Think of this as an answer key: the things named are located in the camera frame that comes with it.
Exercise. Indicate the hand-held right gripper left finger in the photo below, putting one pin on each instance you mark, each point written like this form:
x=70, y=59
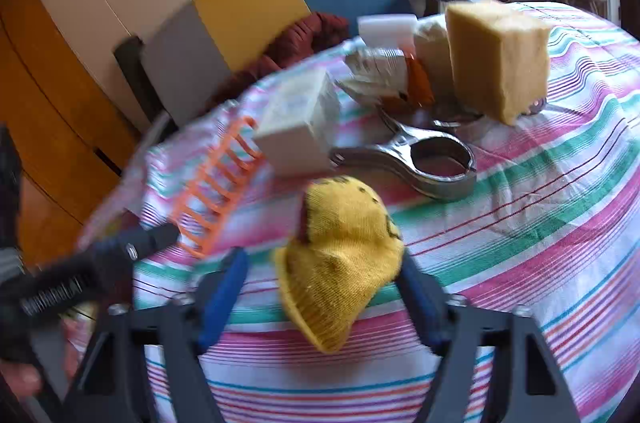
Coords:
x=225, y=293

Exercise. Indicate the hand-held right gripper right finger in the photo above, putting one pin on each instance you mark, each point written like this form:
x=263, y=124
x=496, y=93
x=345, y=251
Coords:
x=420, y=300

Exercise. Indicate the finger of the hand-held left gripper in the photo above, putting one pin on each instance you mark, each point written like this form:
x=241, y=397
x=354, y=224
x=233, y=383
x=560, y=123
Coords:
x=145, y=240

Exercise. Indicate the yellow sock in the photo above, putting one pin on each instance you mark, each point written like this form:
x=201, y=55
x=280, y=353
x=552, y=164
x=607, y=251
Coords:
x=340, y=263

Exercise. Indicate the orange plastic rack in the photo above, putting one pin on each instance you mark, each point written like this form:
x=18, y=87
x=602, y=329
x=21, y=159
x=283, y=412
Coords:
x=220, y=188

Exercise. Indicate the person's left hand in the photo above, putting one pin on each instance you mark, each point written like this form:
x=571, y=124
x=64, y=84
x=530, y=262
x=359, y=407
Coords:
x=20, y=380

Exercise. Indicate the striped bed sheet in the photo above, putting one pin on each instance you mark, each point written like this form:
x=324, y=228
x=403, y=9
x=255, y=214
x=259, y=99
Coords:
x=525, y=228

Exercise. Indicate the metal clamp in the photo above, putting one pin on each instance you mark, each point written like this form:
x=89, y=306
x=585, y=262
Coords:
x=400, y=153

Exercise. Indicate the wooden wardrobe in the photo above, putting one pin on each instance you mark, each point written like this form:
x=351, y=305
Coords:
x=45, y=113

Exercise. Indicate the black rolled mat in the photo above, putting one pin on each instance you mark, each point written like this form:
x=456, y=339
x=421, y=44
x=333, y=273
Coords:
x=131, y=73

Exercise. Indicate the square white box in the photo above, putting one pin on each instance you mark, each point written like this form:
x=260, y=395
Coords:
x=300, y=118

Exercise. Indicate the white and orange packet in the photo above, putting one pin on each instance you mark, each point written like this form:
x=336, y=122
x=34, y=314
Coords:
x=380, y=70

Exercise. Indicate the dark red cloth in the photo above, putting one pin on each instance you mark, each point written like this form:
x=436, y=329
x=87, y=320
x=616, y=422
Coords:
x=300, y=43

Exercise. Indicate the yellow sponge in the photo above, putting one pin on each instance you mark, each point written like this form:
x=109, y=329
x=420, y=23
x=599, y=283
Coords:
x=495, y=58

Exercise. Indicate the white foam block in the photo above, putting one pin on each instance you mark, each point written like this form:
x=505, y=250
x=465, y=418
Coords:
x=387, y=29

